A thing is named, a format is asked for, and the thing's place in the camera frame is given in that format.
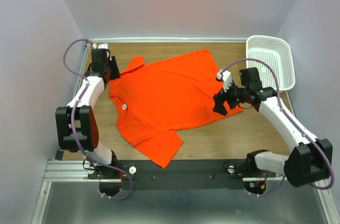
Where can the orange t-shirt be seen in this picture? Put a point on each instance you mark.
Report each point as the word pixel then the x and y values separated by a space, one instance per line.
pixel 156 100

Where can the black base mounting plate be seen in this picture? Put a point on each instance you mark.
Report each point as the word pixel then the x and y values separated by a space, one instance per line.
pixel 137 175

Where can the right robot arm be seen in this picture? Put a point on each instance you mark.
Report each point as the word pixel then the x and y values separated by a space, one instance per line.
pixel 310 159

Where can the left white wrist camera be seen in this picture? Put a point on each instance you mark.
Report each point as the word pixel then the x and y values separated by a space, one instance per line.
pixel 100 46

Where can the white perforated plastic basket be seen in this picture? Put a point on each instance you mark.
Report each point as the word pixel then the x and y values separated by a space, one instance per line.
pixel 276 53

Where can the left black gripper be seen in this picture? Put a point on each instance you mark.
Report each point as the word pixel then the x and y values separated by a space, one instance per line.
pixel 116 72

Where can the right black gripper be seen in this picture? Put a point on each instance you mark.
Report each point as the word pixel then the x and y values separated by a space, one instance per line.
pixel 220 98

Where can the aluminium frame rail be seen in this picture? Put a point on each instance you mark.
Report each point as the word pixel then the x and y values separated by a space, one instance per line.
pixel 68 196

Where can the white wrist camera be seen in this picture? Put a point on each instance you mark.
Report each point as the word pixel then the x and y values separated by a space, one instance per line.
pixel 100 46
pixel 225 77

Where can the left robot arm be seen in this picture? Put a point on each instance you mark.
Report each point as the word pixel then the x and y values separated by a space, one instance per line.
pixel 76 125

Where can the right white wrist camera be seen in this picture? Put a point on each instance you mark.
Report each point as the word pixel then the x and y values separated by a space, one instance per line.
pixel 225 77

